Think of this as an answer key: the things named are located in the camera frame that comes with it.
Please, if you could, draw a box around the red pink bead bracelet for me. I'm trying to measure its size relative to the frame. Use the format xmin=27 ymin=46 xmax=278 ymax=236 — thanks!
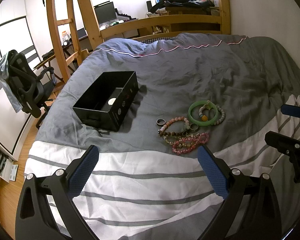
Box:
xmin=171 ymin=132 xmax=210 ymax=155

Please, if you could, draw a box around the green jade bangle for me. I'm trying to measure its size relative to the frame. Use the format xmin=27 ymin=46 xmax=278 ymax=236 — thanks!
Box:
xmin=188 ymin=100 xmax=219 ymax=127

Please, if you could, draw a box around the grey bead bracelet amber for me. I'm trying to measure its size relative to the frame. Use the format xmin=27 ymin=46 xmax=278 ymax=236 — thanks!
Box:
xmin=198 ymin=101 xmax=225 ymax=126

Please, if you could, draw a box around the pink brown bead bracelet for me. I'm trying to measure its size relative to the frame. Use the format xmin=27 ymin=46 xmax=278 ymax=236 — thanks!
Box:
xmin=157 ymin=116 xmax=191 ymax=138

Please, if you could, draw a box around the black jewelry box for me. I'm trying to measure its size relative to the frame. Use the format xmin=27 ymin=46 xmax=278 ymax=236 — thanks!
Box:
xmin=72 ymin=71 xmax=139 ymax=132

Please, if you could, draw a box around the white floor scale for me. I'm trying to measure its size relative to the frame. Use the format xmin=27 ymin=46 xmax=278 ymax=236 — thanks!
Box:
xmin=9 ymin=164 xmax=19 ymax=181

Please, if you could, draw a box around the white shelf unit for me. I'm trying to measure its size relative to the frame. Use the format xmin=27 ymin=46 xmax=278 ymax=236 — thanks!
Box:
xmin=0 ymin=143 xmax=15 ymax=183

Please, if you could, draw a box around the grey striped duvet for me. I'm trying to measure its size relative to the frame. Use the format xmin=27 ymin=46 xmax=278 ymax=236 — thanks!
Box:
xmin=25 ymin=34 xmax=300 ymax=239

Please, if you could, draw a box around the black office chair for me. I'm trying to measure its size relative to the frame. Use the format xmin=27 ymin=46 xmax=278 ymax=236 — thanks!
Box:
xmin=7 ymin=50 xmax=57 ymax=128

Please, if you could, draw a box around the grey garment on chair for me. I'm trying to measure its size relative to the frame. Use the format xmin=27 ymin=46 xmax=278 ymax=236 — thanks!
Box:
xmin=0 ymin=50 xmax=22 ymax=113

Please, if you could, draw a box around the pile of dark clothes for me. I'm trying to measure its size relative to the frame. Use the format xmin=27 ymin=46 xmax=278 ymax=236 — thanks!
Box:
xmin=148 ymin=0 xmax=215 ymax=14

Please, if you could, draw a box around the wooden ladder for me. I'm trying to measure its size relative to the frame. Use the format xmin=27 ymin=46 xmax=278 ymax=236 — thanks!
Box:
xmin=46 ymin=0 xmax=83 ymax=82

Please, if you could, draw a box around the folding wooden side table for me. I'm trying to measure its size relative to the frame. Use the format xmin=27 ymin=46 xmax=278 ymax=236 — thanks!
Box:
xmin=32 ymin=41 xmax=78 ymax=73

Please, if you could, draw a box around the black computer monitor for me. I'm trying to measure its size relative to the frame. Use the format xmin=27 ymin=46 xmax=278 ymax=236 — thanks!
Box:
xmin=94 ymin=1 xmax=116 ymax=24

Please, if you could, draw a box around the wooden loft bed frame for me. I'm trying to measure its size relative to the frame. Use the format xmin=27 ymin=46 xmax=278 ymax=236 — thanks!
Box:
xmin=78 ymin=0 xmax=231 ymax=49

